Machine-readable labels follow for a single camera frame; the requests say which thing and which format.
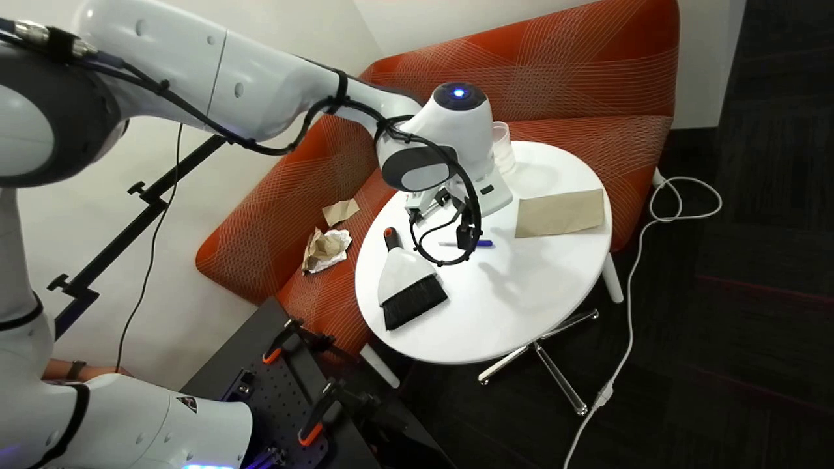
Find person's forearm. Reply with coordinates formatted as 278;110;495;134
42;358;133;385

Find clear cup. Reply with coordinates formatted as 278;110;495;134
492;121;518;175

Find white hand brush black bristles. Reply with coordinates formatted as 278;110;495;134
377;227;450;332

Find brown paper envelope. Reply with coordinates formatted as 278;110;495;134
514;188;606;239

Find flat brown paper piece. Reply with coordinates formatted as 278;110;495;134
322;197;361;228

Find crumpled brown paper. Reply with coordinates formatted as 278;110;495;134
302;227;353;275

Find orange patterned sofa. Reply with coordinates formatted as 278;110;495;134
195;0;682;390

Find black clamp orange tip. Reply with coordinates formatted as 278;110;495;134
262;317;337;365
298;379;380;448

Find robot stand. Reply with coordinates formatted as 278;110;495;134
179;296;457;469

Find black stand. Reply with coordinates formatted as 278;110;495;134
47;134;230;341

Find white cable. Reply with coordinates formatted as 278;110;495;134
562;171;723;469

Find black cable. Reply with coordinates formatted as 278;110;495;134
115;122;185;373

